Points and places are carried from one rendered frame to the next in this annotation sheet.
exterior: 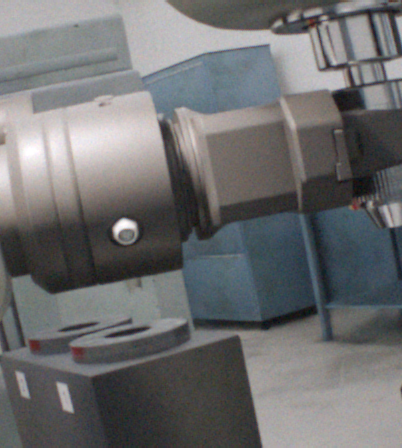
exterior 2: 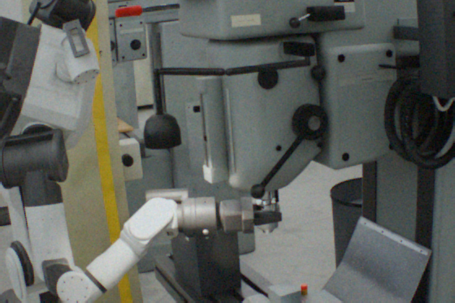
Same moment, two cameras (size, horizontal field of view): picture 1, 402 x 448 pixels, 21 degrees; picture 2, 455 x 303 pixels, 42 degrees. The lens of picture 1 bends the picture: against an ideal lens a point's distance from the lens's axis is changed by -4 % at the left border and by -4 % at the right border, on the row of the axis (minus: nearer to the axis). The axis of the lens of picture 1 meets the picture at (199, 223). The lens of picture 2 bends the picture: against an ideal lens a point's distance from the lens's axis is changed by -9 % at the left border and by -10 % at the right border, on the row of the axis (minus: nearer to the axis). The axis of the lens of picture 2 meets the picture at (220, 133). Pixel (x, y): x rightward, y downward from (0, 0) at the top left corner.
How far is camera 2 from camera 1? 0.91 m
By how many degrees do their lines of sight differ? 11
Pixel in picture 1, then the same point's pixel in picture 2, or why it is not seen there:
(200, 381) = (224, 238)
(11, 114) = (183, 195)
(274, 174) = (238, 225)
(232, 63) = not seen: outside the picture
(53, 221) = (190, 228)
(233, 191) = (229, 227)
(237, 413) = (233, 247)
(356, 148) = (257, 221)
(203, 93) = not seen: outside the picture
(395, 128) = (268, 216)
